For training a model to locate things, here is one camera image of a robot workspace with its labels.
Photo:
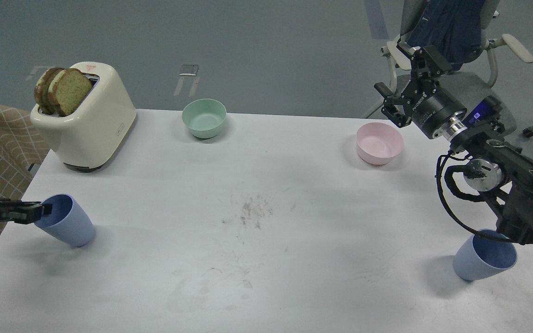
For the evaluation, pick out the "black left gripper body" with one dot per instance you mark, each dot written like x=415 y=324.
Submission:
x=12 y=211

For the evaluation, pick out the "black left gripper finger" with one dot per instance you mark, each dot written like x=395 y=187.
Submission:
x=31 y=213
x=19 y=203

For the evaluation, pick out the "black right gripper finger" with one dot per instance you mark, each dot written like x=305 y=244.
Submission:
x=388 y=96
x=406 y=50

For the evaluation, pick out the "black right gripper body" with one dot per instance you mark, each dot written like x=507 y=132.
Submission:
x=423 y=101

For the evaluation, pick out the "blue cup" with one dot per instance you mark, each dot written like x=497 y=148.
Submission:
x=67 y=221
x=480 y=258

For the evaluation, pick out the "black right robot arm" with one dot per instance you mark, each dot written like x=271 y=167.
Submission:
x=480 y=165

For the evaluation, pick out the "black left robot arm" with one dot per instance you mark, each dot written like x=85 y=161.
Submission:
x=23 y=213

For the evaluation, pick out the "blue denim jacket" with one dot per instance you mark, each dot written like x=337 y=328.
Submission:
x=453 y=27

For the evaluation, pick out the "pink bowl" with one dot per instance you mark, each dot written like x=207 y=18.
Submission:
x=378 y=143

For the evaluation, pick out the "cream toaster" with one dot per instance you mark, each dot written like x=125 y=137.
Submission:
x=87 y=139

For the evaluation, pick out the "rear bread slice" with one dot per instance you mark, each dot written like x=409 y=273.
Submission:
x=41 y=90

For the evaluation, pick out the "bread slice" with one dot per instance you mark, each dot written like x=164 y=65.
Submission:
x=41 y=90
x=67 y=91

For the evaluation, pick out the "front bread slice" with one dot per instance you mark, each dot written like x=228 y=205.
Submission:
x=67 y=91

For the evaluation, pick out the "green bowl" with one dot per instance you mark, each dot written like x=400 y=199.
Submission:
x=205 y=118

